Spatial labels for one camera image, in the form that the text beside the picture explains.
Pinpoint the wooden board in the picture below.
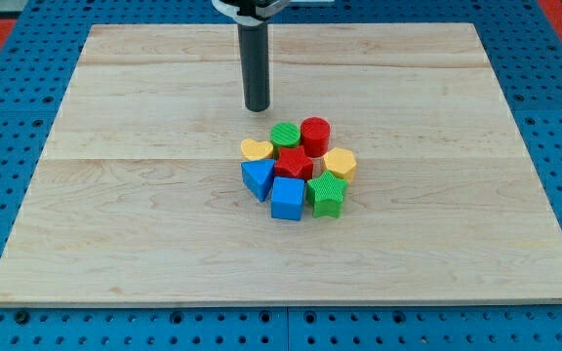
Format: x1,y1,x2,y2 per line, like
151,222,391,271
0,23,562,308

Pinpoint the blue cube block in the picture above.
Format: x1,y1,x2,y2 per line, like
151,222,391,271
270,176,304,221

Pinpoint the yellow heart block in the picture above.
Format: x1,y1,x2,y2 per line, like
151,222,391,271
240,138,274,161

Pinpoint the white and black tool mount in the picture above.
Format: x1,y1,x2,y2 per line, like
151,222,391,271
212,0,290,25

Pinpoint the green cylinder block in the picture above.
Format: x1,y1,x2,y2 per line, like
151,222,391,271
269,122,301,158

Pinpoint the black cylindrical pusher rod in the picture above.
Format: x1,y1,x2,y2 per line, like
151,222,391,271
238,21,270,112

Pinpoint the green star block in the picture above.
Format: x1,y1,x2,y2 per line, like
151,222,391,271
305,171,348,218

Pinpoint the yellow hexagon block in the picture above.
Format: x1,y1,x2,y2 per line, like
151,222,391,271
322,147,358,183

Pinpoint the red cylinder block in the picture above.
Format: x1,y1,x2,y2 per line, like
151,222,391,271
300,116,331,158

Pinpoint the red star block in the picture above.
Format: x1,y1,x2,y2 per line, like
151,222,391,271
274,145,314,181

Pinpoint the blue triangle block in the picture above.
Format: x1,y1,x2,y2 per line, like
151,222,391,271
241,159,275,202

